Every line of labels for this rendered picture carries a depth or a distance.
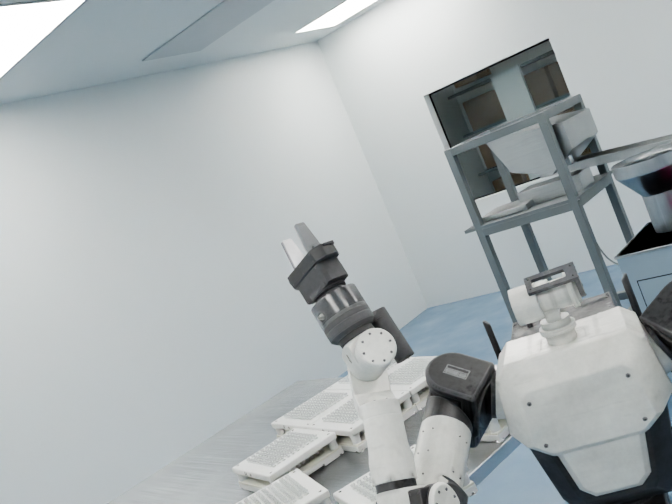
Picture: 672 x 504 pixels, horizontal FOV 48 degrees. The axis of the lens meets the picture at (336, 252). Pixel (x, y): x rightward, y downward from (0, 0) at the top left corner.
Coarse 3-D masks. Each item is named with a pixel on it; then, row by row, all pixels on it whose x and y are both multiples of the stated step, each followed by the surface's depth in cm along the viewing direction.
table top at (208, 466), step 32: (320, 384) 312; (256, 416) 304; (416, 416) 230; (192, 448) 298; (224, 448) 280; (256, 448) 264; (480, 448) 190; (512, 448) 189; (160, 480) 274; (192, 480) 259; (224, 480) 246; (320, 480) 213; (352, 480) 204; (480, 480) 180
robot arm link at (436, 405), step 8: (432, 392) 138; (432, 400) 136; (440, 400) 135; (448, 400) 134; (456, 400) 136; (432, 408) 135; (440, 408) 134; (448, 408) 133; (456, 408) 133; (424, 416) 135; (456, 416) 132; (464, 416) 133
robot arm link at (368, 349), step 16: (336, 320) 126; (352, 320) 125; (368, 320) 127; (384, 320) 129; (336, 336) 126; (352, 336) 126; (368, 336) 123; (384, 336) 123; (400, 336) 128; (352, 352) 124; (368, 352) 122; (384, 352) 122; (400, 352) 127; (352, 368) 128; (368, 368) 123; (384, 368) 123
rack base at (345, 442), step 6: (402, 408) 234; (408, 408) 232; (414, 408) 233; (402, 414) 230; (408, 414) 231; (336, 438) 233; (342, 438) 230; (348, 438) 228; (342, 444) 226; (348, 444) 224; (360, 444) 221; (366, 444) 222; (348, 450) 225; (354, 450) 222; (360, 450) 220
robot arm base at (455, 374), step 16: (432, 368) 139; (448, 368) 138; (464, 368) 138; (480, 368) 137; (432, 384) 136; (448, 384) 135; (464, 384) 135; (480, 384) 134; (464, 400) 133; (480, 400) 134; (480, 416) 135; (480, 432) 139
